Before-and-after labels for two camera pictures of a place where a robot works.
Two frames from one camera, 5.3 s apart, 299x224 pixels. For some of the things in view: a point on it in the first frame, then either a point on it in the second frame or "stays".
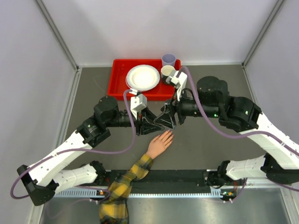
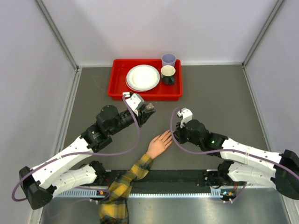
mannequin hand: [158, 144] stays
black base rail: [167, 178] stays
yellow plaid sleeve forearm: [113, 207] stays
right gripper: [175, 107] -> [178, 133]
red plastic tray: [117, 69] stays
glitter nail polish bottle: [159, 121] -> [150, 107]
